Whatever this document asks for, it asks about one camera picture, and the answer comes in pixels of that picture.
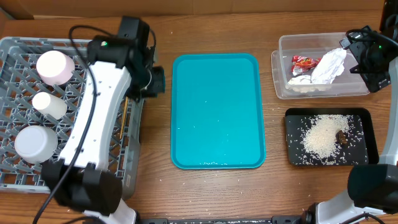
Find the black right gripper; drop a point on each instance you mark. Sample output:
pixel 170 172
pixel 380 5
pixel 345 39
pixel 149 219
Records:
pixel 378 78

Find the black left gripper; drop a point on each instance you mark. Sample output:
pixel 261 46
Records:
pixel 158 84

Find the wooden chopstick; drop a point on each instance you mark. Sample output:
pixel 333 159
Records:
pixel 126 101

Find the small white tissue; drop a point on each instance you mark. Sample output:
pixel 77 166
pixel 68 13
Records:
pixel 300 80

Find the red snack wrapper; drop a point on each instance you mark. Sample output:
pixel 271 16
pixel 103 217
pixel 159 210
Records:
pixel 301 64

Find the pink shallow bowl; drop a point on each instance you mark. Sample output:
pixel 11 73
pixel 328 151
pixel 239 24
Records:
pixel 55 68

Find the brown food piece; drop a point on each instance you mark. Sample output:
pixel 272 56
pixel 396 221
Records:
pixel 341 138

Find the white paper cup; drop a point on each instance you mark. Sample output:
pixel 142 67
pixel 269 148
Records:
pixel 48 104

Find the white rice pile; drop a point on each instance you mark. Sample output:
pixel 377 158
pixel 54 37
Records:
pixel 320 140

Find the grey bowl with rice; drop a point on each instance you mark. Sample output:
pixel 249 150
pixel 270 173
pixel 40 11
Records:
pixel 36 144

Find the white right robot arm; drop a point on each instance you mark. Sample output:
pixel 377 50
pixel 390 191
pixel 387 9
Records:
pixel 372 189

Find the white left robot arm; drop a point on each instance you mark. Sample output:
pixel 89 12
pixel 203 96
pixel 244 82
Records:
pixel 80 178

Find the grey dishwasher rack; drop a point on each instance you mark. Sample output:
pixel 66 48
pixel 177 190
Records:
pixel 20 82

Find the clear plastic bin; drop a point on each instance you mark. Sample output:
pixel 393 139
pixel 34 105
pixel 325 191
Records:
pixel 313 46

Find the black plastic tray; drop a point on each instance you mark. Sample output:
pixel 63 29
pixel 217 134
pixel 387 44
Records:
pixel 361 148

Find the teal plastic tray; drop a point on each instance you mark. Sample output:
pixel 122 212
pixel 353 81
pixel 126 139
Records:
pixel 216 118

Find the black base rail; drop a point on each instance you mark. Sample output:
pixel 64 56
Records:
pixel 283 219

